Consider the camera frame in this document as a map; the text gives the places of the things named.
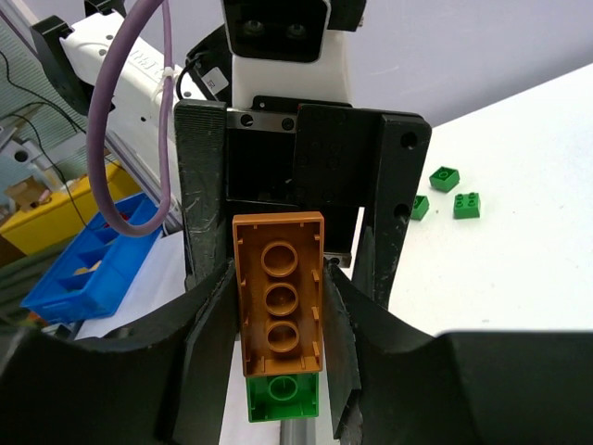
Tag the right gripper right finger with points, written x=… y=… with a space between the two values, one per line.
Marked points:
x=390 y=383

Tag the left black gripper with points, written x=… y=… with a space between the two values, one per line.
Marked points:
x=328 y=163

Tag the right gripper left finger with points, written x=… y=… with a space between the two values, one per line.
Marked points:
x=161 y=379

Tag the green lego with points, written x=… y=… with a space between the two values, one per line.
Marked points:
x=282 y=397

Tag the orange lego brick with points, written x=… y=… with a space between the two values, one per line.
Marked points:
x=278 y=262

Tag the green two-by-three lego brick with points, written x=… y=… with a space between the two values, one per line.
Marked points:
x=420 y=207

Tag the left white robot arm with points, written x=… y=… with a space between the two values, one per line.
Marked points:
x=259 y=120

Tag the blue plastic organizer tray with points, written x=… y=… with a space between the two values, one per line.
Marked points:
x=91 y=276

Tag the green lego cube left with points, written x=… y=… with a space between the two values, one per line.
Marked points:
x=444 y=179

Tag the green square lego brick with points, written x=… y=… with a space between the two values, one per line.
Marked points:
x=467 y=206

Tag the yellow plastic box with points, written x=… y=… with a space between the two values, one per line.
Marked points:
x=55 y=221

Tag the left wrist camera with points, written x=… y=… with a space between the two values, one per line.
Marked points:
x=290 y=49

